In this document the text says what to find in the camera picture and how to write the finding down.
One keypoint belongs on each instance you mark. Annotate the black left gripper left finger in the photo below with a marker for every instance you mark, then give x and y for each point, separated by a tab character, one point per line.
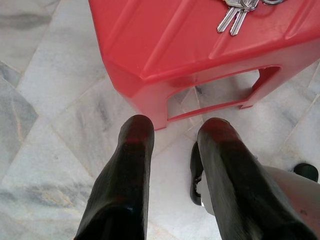
130	175

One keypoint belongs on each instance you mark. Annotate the black robot right foot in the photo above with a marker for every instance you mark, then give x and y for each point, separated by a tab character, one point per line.
306	171

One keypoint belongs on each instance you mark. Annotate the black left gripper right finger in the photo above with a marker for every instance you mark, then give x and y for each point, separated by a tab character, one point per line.
232	180

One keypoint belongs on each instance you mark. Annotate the red plastic stool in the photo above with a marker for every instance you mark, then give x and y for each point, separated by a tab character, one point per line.
190	42

